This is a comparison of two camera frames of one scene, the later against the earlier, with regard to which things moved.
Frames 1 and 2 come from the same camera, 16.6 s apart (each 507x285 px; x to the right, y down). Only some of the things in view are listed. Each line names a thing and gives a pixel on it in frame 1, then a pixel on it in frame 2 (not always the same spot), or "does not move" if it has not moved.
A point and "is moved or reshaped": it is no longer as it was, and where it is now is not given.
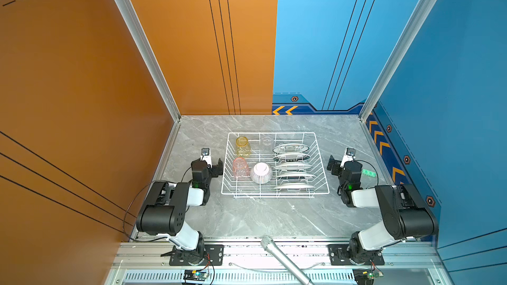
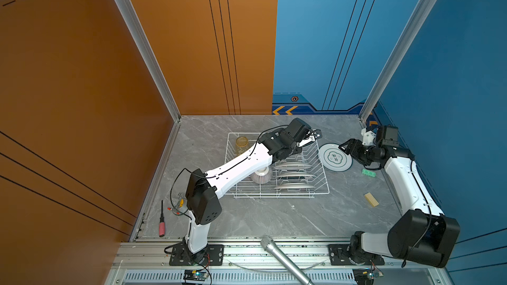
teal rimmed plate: x=296 y=175 does not move
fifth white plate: x=294 y=186 does not move
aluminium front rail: x=253 y=262 does not move
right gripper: x=336 y=165 -> x=352 y=148
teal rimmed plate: x=294 y=166 does not move
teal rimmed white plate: x=290 y=148 is moved or reshaped
